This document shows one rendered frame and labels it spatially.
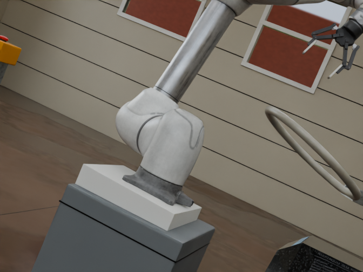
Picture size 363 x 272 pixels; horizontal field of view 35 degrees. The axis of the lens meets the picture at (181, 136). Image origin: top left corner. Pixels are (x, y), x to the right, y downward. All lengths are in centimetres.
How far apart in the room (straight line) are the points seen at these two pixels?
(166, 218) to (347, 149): 709
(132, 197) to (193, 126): 29
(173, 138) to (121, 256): 38
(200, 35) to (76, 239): 79
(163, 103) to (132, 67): 751
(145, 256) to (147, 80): 772
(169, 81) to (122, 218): 53
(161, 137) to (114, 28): 794
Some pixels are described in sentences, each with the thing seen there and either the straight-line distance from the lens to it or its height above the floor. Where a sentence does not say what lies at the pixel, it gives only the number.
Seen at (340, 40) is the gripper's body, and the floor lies 160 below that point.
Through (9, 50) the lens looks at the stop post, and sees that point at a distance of 249.
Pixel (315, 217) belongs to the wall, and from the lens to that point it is 870.
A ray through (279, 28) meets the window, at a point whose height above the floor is 259.
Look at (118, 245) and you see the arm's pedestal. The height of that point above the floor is 70.
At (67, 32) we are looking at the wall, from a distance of 1002.
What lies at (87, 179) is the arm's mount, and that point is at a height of 83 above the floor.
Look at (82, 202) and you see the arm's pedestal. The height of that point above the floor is 77.
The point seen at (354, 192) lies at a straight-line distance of 214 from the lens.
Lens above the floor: 119
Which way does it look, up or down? 4 degrees down
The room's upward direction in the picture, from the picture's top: 23 degrees clockwise
